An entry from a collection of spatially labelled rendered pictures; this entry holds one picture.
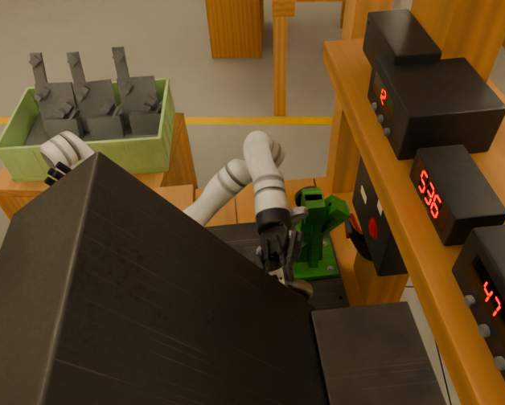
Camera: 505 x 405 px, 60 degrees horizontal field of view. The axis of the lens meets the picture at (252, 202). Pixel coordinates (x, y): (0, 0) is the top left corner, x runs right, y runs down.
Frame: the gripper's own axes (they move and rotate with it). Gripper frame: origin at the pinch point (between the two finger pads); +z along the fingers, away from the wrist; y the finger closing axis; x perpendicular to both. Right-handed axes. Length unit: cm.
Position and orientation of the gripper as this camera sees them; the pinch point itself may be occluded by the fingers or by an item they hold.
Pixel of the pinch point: (281, 279)
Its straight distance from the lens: 88.1
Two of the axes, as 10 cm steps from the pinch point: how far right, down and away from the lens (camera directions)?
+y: 6.8, -4.0, -6.2
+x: 7.3, 2.6, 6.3
